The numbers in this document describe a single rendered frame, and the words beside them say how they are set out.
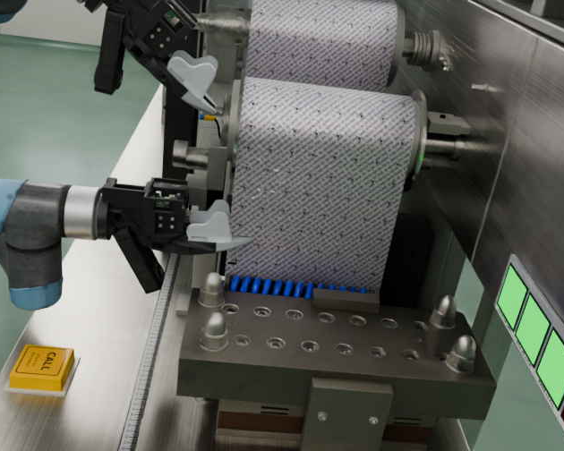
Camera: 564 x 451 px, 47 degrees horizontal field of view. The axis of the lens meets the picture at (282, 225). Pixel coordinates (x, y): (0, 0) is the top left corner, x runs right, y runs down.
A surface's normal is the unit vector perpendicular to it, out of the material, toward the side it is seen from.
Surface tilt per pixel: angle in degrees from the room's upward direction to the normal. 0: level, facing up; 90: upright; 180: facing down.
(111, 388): 0
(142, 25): 90
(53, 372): 0
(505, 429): 0
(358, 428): 90
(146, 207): 90
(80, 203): 44
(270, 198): 90
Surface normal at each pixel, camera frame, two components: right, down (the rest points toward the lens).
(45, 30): 0.02, 0.45
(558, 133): -0.99, -0.10
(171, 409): 0.13, -0.89
